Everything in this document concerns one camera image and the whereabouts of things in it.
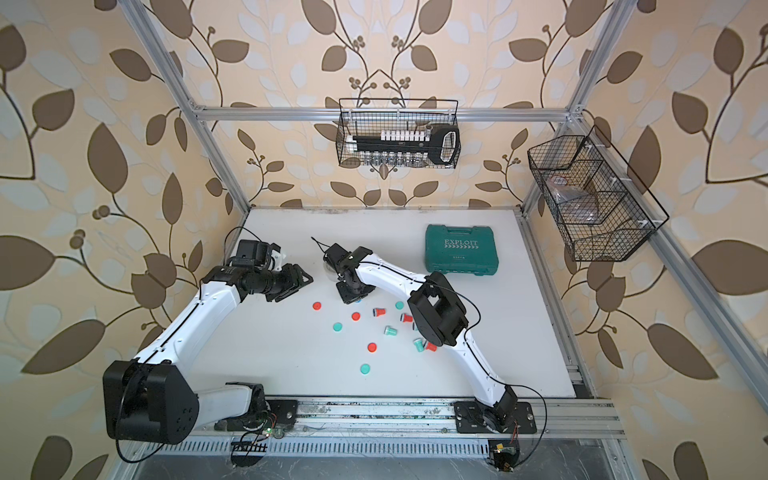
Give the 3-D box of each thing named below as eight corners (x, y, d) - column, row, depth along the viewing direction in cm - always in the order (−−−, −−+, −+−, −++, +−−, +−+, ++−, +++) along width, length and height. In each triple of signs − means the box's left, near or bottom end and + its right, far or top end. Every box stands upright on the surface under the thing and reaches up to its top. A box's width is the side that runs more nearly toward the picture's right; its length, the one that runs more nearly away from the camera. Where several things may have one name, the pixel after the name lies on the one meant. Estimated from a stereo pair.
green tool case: (427, 275, 102) (428, 267, 99) (423, 232, 115) (424, 224, 111) (500, 275, 102) (504, 267, 99) (489, 232, 115) (492, 224, 111)
